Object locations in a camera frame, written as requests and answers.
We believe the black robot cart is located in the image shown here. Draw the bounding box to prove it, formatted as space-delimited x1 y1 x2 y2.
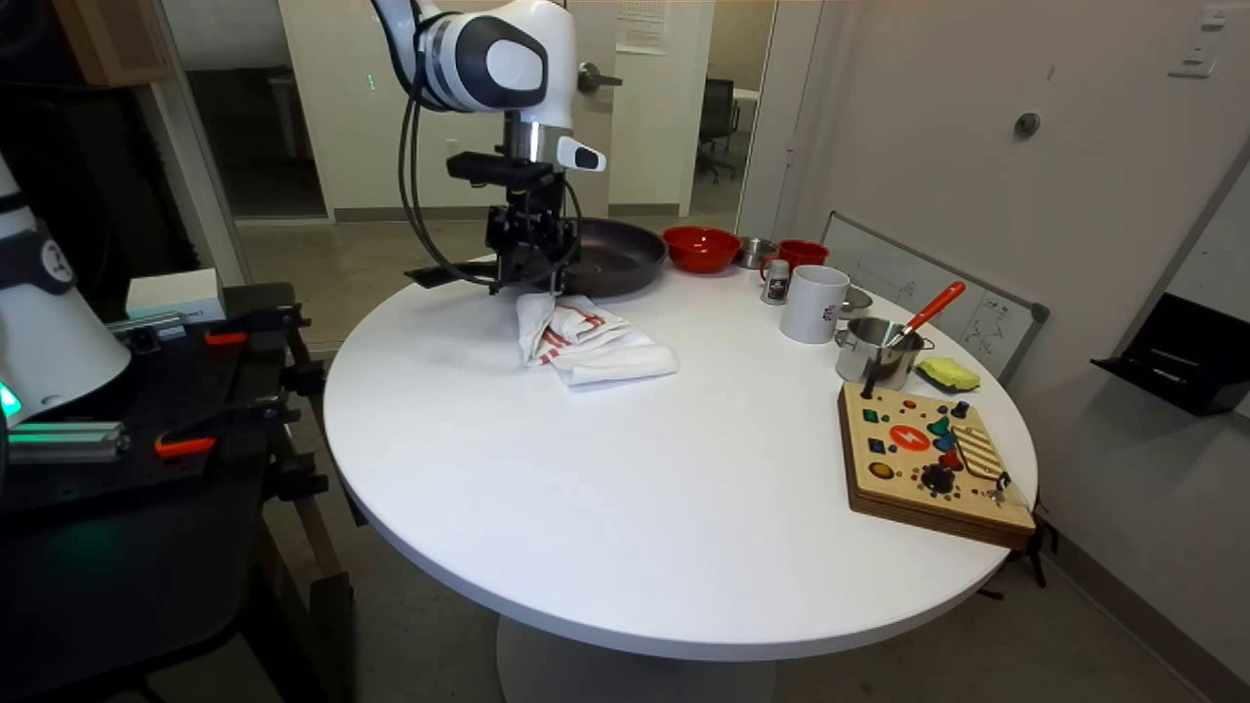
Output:
0 278 364 703

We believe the red-handled spatula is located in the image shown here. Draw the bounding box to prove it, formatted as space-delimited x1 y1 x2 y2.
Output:
858 278 974 402

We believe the red bowl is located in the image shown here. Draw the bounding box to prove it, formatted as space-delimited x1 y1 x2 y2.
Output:
658 221 746 278

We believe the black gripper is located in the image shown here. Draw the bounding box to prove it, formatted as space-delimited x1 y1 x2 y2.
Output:
485 180 587 300

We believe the wooden board with coloured pieces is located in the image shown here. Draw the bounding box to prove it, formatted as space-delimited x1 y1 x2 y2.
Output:
837 379 1037 550

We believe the black clamp with orange tip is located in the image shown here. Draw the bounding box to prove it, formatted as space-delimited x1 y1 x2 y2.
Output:
152 390 306 464
113 304 313 350

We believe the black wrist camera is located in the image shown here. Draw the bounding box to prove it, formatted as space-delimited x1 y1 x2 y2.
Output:
445 148 526 188

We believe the white towel with red stripes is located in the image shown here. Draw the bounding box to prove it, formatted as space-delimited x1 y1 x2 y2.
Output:
506 288 685 395

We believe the yellow-green sponge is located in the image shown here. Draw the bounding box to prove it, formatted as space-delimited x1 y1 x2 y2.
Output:
914 350 984 395

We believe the small metal pot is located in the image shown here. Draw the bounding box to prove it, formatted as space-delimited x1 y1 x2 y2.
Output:
830 307 928 395

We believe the round white pedestal table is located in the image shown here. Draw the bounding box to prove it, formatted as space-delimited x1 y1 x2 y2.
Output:
319 258 1043 703

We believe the whiteboard leaning on wall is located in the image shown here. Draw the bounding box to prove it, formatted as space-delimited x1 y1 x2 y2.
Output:
817 210 1052 383

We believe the black frying pan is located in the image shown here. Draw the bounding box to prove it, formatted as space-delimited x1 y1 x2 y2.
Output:
405 213 669 300

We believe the small metal cup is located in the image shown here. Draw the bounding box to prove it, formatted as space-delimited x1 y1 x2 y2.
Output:
743 234 798 304

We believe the white mug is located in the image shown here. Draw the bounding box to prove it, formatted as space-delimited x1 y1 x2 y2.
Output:
778 262 876 347

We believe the white door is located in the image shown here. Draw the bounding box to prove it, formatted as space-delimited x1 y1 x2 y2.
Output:
570 0 717 218

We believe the white box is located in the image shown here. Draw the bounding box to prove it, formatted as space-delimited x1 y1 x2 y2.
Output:
122 264 229 326

